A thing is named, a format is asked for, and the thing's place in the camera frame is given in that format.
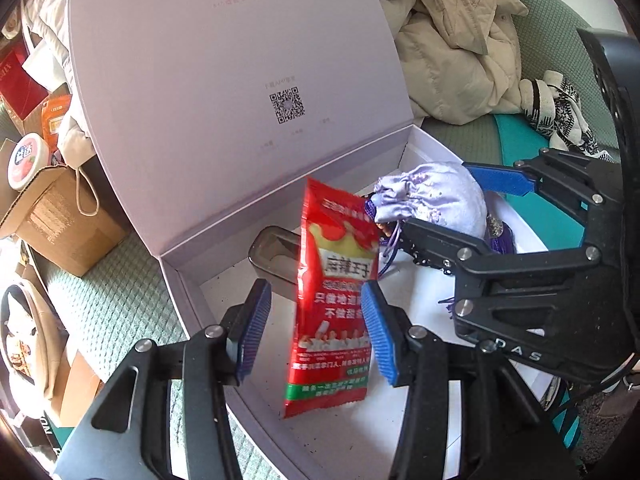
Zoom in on teal printed carton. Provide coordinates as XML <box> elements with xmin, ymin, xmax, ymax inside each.
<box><xmin>25</xmin><ymin>400</ymin><xmax>76</xmax><ymax>461</ymax></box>

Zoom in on brown plush cloth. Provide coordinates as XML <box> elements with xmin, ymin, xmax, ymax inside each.
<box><xmin>582</xmin><ymin>385</ymin><xmax>640</xmax><ymax>423</ymax></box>

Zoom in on beige puffer jacket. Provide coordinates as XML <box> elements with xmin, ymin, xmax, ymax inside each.
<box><xmin>362</xmin><ymin>0</ymin><xmax>531</xmax><ymax>123</ymax></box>

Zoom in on round white tub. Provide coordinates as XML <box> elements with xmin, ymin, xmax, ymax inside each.
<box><xmin>10</xmin><ymin>132</ymin><xmax>53</xmax><ymax>191</ymax></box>

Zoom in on beige bag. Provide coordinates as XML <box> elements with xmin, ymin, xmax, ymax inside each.
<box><xmin>0</xmin><ymin>280</ymin><xmax>71</xmax><ymax>401</ymax></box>

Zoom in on red green snack packet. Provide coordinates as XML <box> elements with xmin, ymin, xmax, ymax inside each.
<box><xmin>284</xmin><ymin>176</ymin><xmax>379</xmax><ymax>420</ymax></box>

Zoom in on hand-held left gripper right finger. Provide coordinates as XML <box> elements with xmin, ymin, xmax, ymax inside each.
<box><xmin>360</xmin><ymin>281</ymin><xmax>571</xmax><ymax>480</ymax></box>

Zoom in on orange packet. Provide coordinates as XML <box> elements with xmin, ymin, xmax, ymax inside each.
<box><xmin>42</xmin><ymin>95</ymin><xmax>73</xmax><ymax>158</ymax></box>

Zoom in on black white patterned knitwear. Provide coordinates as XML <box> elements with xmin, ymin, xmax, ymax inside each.
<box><xmin>519</xmin><ymin>70</ymin><xmax>613</xmax><ymax>161</ymax></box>

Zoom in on green textured sofa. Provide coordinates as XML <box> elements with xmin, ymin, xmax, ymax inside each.
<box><xmin>22</xmin><ymin>0</ymin><xmax>631</xmax><ymax>480</ymax></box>

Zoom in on white puffer garment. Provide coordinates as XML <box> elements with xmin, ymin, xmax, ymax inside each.
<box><xmin>22</xmin><ymin>0</ymin><xmax>101</xmax><ymax>171</ymax></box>

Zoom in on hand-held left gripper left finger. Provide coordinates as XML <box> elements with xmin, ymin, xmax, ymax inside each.
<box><xmin>52</xmin><ymin>278</ymin><xmax>273</xmax><ymax>480</ymax></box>

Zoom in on red paper box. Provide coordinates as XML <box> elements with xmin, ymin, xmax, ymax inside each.
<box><xmin>0</xmin><ymin>42</ymin><xmax>48</xmax><ymax>121</ymax></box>

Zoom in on cardboard box with rope handle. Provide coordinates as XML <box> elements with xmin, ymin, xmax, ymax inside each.
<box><xmin>0</xmin><ymin>137</ymin><xmax>128</xmax><ymax>278</ymax></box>

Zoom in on lavender gift box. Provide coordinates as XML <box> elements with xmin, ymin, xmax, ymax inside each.
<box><xmin>65</xmin><ymin>0</ymin><xmax>551</xmax><ymax>480</ymax></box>

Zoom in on purple sachet pouch with tassel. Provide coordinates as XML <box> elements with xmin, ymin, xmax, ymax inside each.
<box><xmin>364</xmin><ymin>161</ymin><xmax>516</xmax><ymax>321</ymax></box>

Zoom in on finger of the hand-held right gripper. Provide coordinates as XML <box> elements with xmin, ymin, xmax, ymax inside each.
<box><xmin>462</xmin><ymin>149</ymin><xmax>621</xmax><ymax>248</ymax></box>
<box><xmin>400</xmin><ymin>218</ymin><xmax>603</xmax><ymax>321</ymax></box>

